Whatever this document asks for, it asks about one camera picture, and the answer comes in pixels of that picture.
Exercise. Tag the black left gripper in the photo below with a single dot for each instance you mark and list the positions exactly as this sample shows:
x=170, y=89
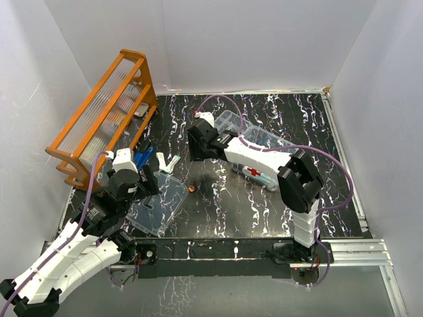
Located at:
x=149, y=185

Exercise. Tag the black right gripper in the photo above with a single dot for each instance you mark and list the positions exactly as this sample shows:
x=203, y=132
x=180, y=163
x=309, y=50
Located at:
x=195, y=153

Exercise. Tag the white bandage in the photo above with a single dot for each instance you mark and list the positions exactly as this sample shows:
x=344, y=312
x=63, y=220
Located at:
x=171, y=165
x=161, y=161

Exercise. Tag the clear compartment organizer tray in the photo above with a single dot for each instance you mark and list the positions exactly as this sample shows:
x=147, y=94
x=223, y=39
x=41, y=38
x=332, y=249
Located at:
x=228, y=120

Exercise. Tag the clear medicine kit box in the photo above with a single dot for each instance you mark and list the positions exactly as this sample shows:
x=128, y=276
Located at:
x=258, y=154

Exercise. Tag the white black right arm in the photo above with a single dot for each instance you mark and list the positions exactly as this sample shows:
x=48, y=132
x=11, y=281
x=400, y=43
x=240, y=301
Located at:
x=298, y=179

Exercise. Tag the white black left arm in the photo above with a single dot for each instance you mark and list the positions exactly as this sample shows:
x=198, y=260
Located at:
x=87, y=244

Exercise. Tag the blue stapler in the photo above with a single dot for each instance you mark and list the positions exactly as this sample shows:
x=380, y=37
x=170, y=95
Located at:
x=143, y=155

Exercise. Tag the orange wooden rack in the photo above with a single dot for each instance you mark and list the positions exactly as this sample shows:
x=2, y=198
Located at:
x=123, y=93

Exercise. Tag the clear kit lid black handle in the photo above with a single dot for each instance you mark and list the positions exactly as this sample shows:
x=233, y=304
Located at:
x=154, y=214

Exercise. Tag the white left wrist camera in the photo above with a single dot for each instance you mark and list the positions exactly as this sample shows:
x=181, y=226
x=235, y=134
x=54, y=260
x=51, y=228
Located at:
x=124, y=160

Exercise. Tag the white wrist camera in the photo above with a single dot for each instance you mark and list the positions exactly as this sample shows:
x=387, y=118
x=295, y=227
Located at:
x=208, y=116
x=124, y=160

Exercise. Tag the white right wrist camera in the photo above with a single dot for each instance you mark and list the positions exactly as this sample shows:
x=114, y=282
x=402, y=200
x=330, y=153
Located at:
x=208, y=116

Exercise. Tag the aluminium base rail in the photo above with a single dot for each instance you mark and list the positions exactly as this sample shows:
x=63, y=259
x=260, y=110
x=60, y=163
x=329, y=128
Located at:
x=280, y=251

